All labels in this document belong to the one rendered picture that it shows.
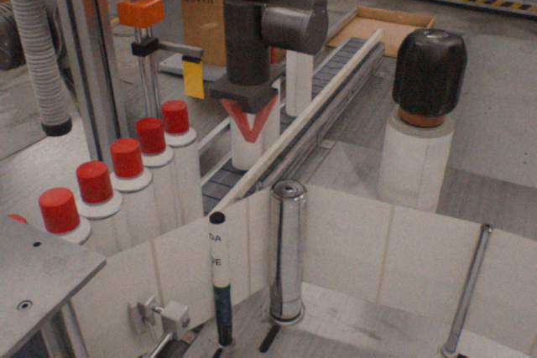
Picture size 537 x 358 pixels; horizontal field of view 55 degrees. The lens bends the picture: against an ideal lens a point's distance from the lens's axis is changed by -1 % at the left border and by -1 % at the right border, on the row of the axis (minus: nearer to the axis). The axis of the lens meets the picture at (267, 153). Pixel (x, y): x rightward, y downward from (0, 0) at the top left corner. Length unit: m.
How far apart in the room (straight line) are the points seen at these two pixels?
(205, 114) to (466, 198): 0.59
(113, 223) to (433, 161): 0.39
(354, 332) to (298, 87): 0.53
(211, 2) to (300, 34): 0.76
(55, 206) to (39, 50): 0.18
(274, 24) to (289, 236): 0.24
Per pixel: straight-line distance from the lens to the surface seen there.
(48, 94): 0.63
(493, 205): 0.89
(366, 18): 1.82
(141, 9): 0.69
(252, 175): 0.83
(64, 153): 1.11
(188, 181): 0.70
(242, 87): 0.66
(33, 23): 0.61
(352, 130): 1.13
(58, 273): 0.37
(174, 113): 0.66
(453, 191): 0.90
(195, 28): 1.37
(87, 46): 0.72
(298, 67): 1.01
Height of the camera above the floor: 1.39
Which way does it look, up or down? 33 degrees down
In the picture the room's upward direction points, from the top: straight up
